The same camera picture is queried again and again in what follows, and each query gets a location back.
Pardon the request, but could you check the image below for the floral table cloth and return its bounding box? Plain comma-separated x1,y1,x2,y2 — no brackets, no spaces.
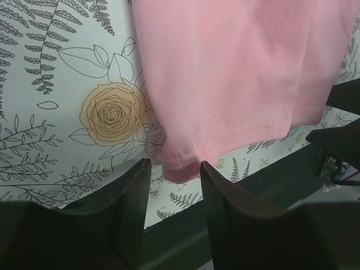
1,1,359,226

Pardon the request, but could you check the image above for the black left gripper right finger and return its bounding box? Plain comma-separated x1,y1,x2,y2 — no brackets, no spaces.
200,162,359,269

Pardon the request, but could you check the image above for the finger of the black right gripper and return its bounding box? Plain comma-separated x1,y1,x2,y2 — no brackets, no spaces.
306,119,359,170
326,78,360,115

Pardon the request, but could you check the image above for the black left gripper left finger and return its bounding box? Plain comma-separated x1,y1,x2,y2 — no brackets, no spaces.
1,159,151,269

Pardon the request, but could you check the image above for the pink t shirt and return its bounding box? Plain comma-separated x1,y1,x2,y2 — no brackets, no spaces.
132,0,359,183

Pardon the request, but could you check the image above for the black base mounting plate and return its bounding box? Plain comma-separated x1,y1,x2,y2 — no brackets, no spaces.
139,144,326,269

